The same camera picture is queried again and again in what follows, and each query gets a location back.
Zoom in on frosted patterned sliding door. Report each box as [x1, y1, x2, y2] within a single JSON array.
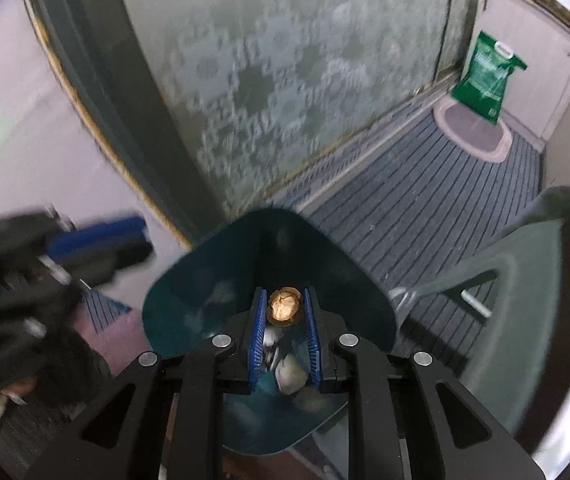
[[20, 0, 480, 251]]

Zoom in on white kitchen cabinet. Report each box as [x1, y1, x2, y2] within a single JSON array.
[[475, 0, 570, 151]]

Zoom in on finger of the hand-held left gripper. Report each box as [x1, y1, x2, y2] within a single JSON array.
[[45, 215, 148, 261], [60, 242, 157, 288]]

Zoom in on grey striped floor mat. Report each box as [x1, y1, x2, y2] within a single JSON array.
[[265, 110, 546, 376]]

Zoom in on green plastic bag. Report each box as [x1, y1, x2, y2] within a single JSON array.
[[451, 30, 528, 126]]

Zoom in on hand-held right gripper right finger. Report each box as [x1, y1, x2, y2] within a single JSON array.
[[304, 286, 546, 480]]

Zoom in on oval grey pink mat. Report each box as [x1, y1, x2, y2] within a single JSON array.
[[432, 100, 513, 163]]

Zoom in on walnut half with kernel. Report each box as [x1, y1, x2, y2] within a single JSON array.
[[266, 286, 307, 328]]

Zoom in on grey fluffy clump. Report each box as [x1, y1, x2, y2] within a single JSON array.
[[272, 352, 311, 396]]

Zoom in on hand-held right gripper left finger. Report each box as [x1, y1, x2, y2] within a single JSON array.
[[25, 286, 269, 480]]

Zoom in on teal plastic dustpan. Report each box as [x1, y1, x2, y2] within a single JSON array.
[[142, 208, 397, 456]]

